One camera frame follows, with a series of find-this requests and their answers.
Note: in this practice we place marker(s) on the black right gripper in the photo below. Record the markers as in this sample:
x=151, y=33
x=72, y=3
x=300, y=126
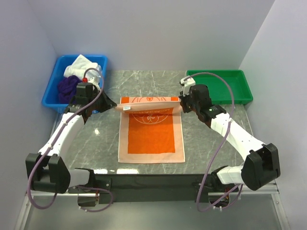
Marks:
x=184, y=98

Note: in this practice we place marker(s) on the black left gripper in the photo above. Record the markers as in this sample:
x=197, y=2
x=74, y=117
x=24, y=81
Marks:
x=107, y=103

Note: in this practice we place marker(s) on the orange Doraemon towel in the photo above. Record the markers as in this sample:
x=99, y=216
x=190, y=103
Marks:
x=150, y=130

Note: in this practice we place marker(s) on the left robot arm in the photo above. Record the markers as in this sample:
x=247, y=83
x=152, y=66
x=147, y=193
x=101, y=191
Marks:
x=46, y=170

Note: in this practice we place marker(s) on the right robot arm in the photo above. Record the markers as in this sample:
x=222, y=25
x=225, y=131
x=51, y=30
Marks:
x=261, y=161

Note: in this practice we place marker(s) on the purple towel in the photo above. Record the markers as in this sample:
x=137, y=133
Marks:
x=67, y=88

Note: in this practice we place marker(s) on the green plastic tray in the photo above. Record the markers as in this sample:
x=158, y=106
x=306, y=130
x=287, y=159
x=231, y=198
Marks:
x=219, y=92

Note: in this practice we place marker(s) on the white towel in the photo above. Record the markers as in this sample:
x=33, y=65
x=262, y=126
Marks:
x=80, y=65

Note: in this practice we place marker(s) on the blue plastic bin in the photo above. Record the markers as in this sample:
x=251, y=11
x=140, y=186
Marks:
x=51, y=96

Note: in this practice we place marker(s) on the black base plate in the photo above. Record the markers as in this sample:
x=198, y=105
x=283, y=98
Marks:
x=104, y=197

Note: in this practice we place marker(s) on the aluminium mounting rail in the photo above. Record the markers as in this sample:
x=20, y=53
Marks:
x=120, y=184

